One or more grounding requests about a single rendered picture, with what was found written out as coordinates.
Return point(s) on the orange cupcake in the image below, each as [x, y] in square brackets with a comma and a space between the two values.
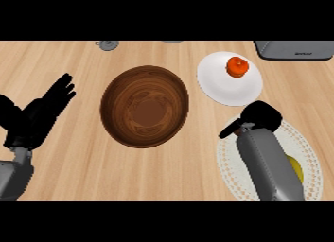
[237, 66]

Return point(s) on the brown wooden bowl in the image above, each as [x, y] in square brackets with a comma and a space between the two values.
[144, 106]

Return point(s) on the small grey round object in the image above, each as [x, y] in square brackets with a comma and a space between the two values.
[109, 44]

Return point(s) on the grey appliance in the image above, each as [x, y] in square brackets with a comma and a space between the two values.
[298, 49]

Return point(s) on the yellow sweet potato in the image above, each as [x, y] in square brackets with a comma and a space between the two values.
[296, 168]

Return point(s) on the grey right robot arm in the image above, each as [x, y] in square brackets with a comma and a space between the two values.
[267, 164]

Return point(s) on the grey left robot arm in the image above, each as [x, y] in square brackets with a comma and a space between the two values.
[8, 176]

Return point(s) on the white round plate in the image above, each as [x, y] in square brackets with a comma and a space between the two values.
[226, 83]

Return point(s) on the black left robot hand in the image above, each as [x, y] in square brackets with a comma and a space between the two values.
[35, 116]

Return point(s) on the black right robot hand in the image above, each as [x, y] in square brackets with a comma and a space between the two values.
[263, 115]

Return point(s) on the white woven round placemat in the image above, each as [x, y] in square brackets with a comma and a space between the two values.
[314, 148]

